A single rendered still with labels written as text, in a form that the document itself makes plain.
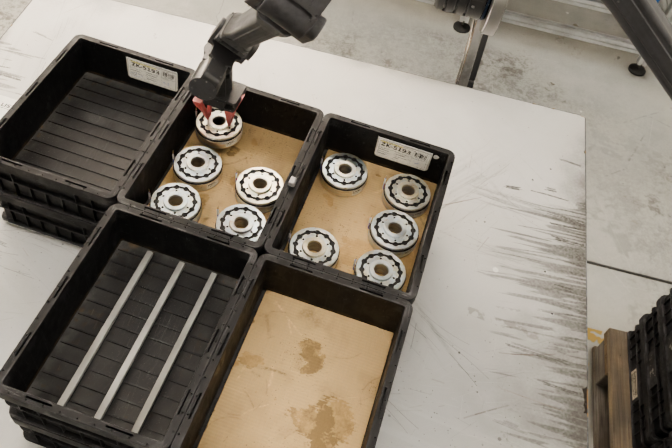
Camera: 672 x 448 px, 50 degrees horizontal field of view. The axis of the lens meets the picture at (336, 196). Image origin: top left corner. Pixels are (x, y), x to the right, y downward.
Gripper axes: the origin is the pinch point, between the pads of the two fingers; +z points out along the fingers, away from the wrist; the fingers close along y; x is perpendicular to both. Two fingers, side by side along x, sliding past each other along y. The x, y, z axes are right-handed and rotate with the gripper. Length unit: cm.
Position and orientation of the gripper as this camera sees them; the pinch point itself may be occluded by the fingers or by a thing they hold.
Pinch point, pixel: (219, 118)
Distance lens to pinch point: 161.5
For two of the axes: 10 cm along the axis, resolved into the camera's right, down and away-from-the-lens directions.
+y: 9.5, 3.0, -1.1
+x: 3.0, -7.2, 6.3
